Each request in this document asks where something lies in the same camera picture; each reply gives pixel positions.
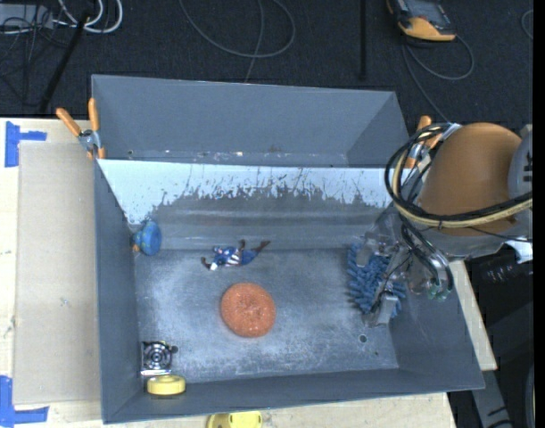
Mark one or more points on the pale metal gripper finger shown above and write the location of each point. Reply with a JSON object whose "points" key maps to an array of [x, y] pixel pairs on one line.
{"points": [[365, 250], [385, 309]]}

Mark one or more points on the blue bristly duster mitt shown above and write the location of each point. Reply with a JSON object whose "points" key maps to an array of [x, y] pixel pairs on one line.
{"points": [[365, 279]]}

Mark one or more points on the grey metal bin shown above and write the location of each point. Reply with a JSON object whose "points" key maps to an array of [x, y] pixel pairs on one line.
{"points": [[299, 350]]}

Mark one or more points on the orange round scouring pad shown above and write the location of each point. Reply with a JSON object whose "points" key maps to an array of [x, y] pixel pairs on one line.
{"points": [[248, 310]]}

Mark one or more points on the blue and red toy figure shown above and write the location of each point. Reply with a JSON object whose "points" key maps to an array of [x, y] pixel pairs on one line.
{"points": [[229, 257]]}

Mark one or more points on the blue and green toy animal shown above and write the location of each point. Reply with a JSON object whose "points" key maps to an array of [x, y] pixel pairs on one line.
{"points": [[148, 237]]}

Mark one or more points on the yellow round disc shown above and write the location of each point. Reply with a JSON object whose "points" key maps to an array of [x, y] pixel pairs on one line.
{"points": [[166, 385]]}

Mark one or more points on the pale wood flat board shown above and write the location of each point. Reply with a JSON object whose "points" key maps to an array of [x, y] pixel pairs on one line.
{"points": [[53, 261]]}

